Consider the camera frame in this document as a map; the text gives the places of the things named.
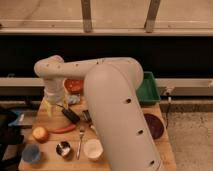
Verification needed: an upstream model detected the red yellow apple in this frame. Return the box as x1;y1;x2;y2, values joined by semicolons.
32;127;49;143

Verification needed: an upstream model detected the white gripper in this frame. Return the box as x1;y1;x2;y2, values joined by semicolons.
44;78;69;117

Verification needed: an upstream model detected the metal fork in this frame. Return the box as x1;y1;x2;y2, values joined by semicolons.
76;127;85;160

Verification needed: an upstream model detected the orange red bowl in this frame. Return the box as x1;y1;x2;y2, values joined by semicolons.
64;79;83;93

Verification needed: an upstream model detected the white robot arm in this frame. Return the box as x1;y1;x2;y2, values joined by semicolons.
34;55;165;171

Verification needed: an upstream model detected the blue silicone cup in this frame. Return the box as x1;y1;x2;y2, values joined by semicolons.
22;144;41;164

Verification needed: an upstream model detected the purple bowl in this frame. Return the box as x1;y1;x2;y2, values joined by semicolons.
144;113;164;139

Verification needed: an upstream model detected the green plastic tray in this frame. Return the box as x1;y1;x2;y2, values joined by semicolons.
136;71;161;105

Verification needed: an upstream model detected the small steel cup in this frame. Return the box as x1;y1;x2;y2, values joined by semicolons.
56;141;71;158

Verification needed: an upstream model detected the red chili pepper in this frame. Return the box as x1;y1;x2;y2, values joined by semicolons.
49;124;76;134

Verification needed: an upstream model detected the white paper cup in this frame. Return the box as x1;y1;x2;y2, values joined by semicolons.
83;139;103;161

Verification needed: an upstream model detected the black bag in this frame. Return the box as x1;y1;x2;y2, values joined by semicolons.
0;106;24;171

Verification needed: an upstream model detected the blue crumpled cloth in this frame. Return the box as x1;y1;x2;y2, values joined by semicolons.
67;95;81;105

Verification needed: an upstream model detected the black rectangular block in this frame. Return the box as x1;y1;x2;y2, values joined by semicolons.
62;109;80;124

